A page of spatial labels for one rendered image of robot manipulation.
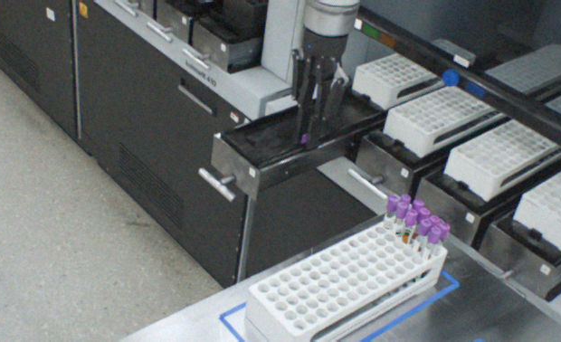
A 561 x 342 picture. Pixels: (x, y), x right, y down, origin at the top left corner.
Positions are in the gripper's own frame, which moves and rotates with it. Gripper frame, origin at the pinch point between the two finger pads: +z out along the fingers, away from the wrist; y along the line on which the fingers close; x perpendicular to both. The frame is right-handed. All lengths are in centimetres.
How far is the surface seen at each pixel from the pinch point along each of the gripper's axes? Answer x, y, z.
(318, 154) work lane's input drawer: -1.3, -2.2, 5.3
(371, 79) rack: -21.7, 4.6, -1.9
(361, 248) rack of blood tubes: 19.7, -31.0, -3.6
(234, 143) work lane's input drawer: 12.8, 5.9, 2.6
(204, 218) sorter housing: -11, 42, 58
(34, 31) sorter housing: -11, 137, 44
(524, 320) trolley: 5, -51, 3
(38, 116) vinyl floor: -14, 146, 84
